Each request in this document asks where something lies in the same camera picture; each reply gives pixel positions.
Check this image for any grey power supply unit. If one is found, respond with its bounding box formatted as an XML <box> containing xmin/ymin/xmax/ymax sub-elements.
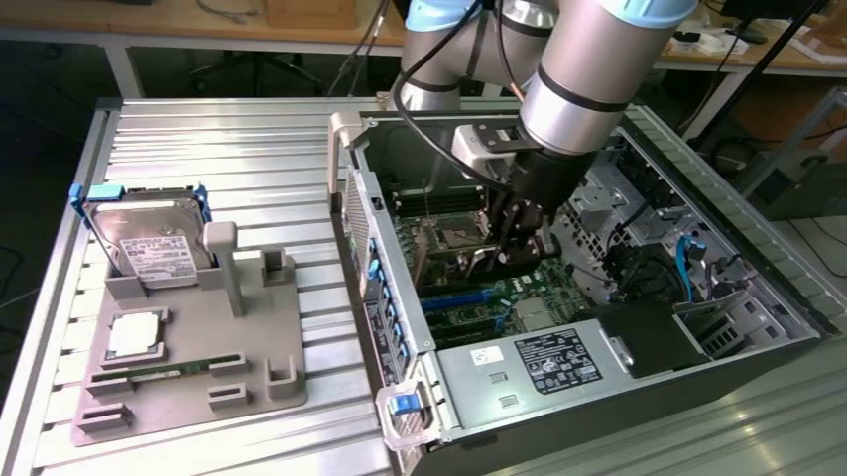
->
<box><xmin>432</xmin><ymin>316</ymin><xmax>638</xmax><ymax>430</ymax></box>

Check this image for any black monitor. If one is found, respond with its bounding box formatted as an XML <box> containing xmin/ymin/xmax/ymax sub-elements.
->
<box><xmin>718</xmin><ymin>0</ymin><xmax>830</xmax><ymax>44</ymax></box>

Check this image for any black open PC case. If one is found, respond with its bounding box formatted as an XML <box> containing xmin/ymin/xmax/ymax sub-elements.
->
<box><xmin>328</xmin><ymin>108</ymin><xmax>839</xmax><ymax>476</ymax></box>

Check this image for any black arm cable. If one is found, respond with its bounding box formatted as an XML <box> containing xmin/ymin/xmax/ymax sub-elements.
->
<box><xmin>391</xmin><ymin>0</ymin><xmax>519</xmax><ymax>193</ymax></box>

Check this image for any hard disk in blue carrier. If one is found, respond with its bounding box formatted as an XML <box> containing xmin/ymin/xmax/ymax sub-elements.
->
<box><xmin>66</xmin><ymin>180</ymin><xmax>215</xmax><ymax>292</ymax></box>

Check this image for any blue case latch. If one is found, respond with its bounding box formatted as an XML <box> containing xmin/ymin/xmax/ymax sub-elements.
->
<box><xmin>386</xmin><ymin>393</ymin><xmax>423</xmax><ymax>417</ymax></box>

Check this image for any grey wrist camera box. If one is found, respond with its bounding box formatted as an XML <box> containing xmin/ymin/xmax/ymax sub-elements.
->
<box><xmin>450</xmin><ymin>123</ymin><xmax>543</xmax><ymax>183</ymax></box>

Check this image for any wooden desk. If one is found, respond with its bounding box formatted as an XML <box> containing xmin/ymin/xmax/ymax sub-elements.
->
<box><xmin>0</xmin><ymin>0</ymin><xmax>847</xmax><ymax>80</ymax></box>

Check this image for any black wire bundle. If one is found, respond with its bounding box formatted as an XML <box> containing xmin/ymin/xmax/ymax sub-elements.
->
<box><xmin>603</xmin><ymin>241</ymin><xmax>684</xmax><ymax>304</ymax></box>

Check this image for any brown wooden box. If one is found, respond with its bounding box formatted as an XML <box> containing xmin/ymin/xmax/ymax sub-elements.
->
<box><xmin>262</xmin><ymin>0</ymin><xmax>364</xmax><ymax>30</ymax></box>

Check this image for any grey metal frame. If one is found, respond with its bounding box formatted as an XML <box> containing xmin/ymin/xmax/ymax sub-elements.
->
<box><xmin>739</xmin><ymin>86</ymin><xmax>847</xmax><ymax>200</ymax></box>

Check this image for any green RAM stick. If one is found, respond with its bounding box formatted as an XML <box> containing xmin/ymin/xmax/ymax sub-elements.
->
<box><xmin>127</xmin><ymin>361</ymin><xmax>219</xmax><ymax>384</ymax></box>

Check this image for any grey disk bay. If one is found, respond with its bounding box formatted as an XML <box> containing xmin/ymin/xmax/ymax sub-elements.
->
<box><xmin>672</xmin><ymin>289</ymin><xmax>797</xmax><ymax>359</ymax></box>

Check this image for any blue disk wire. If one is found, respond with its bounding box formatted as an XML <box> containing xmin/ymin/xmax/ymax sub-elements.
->
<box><xmin>672</xmin><ymin>234</ymin><xmax>704</xmax><ymax>304</ymax></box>

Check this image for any grey parts rack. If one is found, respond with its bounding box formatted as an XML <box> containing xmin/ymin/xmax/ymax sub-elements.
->
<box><xmin>71</xmin><ymin>220</ymin><xmax>311</xmax><ymax>449</ymax></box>

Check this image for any green motherboard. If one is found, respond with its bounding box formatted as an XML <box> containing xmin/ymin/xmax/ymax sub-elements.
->
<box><xmin>392</xmin><ymin>190</ymin><xmax>596</xmax><ymax>349</ymax></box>

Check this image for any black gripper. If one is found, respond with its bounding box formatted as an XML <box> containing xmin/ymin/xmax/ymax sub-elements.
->
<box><xmin>484</xmin><ymin>146</ymin><xmax>595</xmax><ymax>280</ymax></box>

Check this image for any silver CPU chip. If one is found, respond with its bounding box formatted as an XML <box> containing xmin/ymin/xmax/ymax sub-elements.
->
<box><xmin>106</xmin><ymin>313</ymin><xmax>162</xmax><ymax>359</ymax></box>

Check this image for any black plastic shroud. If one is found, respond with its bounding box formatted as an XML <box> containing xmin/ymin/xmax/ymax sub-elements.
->
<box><xmin>571</xmin><ymin>300</ymin><xmax>707</xmax><ymax>381</ymax></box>

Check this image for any perforated metal drive cage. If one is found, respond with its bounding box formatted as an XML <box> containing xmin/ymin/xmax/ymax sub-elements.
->
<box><xmin>555</xmin><ymin>162</ymin><xmax>638</xmax><ymax>235</ymax></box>

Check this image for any black office chair base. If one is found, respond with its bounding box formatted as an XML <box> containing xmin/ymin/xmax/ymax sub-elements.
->
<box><xmin>190</xmin><ymin>48</ymin><xmax>314</xmax><ymax>96</ymax></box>

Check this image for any CPU socket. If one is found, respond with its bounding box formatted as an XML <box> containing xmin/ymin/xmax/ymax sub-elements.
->
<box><xmin>428</xmin><ymin>217</ymin><xmax>490</xmax><ymax>253</ymax></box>

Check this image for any Nvidia graphics card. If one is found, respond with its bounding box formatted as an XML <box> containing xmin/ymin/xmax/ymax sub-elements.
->
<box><xmin>410</xmin><ymin>224</ymin><xmax>566</xmax><ymax>290</ymax></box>

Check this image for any thin hanging cable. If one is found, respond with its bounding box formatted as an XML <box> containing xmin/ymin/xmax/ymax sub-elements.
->
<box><xmin>334</xmin><ymin>0</ymin><xmax>399</xmax><ymax>98</ymax></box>

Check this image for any blue expansion slot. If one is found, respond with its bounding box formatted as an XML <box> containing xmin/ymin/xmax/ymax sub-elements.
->
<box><xmin>420</xmin><ymin>289</ymin><xmax>496</xmax><ymax>313</ymax></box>

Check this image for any white item on desk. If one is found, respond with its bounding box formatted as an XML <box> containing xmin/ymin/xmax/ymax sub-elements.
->
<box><xmin>667</xmin><ymin>28</ymin><xmax>751</xmax><ymax>57</ymax></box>

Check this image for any black slanted pole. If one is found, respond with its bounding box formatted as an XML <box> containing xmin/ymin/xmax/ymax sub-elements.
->
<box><xmin>679</xmin><ymin>0</ymin><xmax>830</xmax><ymax>141</ymax></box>

